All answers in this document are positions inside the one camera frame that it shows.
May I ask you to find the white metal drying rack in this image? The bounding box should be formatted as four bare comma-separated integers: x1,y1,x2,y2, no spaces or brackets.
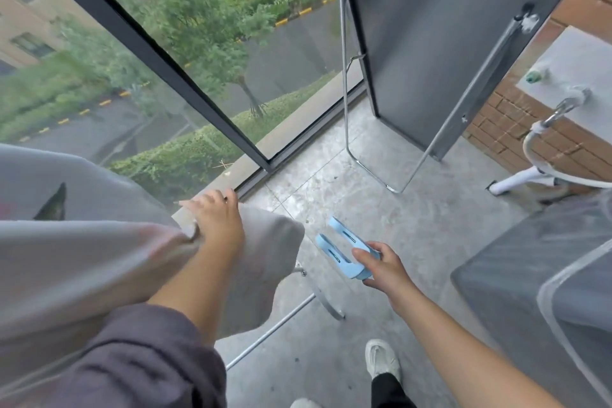
224,265,346,371

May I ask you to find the person's right hand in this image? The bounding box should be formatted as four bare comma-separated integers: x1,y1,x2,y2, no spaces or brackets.
351,241,412,316

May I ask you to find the dark grey washing machine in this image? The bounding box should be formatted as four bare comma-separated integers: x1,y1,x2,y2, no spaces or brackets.
451,192,612,408

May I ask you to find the person's left hand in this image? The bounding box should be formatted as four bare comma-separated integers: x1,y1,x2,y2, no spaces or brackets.
177,188,246,253

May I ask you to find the long beige building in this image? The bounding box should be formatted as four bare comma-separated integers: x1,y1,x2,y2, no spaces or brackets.
0,0,278,74

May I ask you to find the wall water tap with hose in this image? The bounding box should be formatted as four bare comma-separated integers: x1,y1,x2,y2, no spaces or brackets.
487,66,612,196

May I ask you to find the white wall mounting plate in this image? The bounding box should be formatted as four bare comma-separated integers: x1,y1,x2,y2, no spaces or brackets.
516,25,612,145

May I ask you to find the person's dark left sleeve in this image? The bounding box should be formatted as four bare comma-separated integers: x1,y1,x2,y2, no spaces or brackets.
43,303,228,408

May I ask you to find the black metal window frame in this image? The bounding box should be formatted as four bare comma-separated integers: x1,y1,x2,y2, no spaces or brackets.
9,0,273,198

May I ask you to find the floral light blue bedsheet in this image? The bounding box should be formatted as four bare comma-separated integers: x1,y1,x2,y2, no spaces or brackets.
0,143,306,404

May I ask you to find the person's black trouser leg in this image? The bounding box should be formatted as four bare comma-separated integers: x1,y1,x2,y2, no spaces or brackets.
370,372,417,408

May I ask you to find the light blue clothes peg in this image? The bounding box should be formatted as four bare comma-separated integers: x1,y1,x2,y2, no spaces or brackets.
315,216,383,281

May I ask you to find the person's right forearm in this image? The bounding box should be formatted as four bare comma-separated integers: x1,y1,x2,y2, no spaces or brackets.
387,293,565,408

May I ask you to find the black flat panel board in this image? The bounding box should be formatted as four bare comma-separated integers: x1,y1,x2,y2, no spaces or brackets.
334,0,603,194

